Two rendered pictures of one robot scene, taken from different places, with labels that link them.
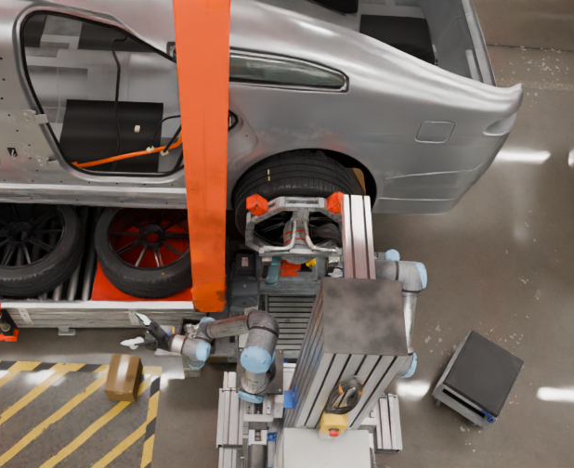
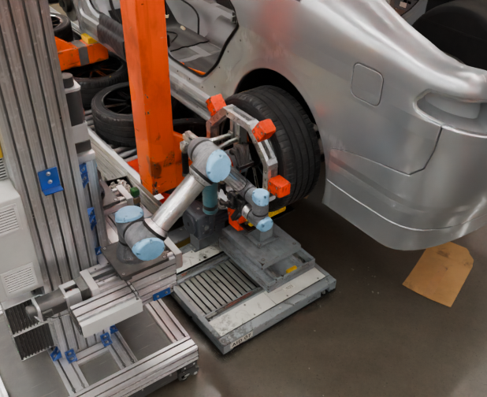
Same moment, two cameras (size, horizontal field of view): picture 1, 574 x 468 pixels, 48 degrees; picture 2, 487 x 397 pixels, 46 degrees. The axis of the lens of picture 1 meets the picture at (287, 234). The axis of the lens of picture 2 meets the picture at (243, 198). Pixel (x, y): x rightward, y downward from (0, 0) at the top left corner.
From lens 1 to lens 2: 2.74 m
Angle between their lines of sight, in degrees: 45
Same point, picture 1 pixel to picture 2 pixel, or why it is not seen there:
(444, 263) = (413, 376)
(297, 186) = (247, 99)
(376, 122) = (318, 49)
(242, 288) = (195, 208)
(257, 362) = not seen: hidden behind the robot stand
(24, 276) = (103, 114)
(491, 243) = not seen: outside the picture
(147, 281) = not seen: hidden behind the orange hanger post
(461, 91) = (399, 37)
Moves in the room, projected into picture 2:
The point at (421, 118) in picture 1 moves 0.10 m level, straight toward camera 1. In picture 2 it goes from (353, 57) to (330, 58)
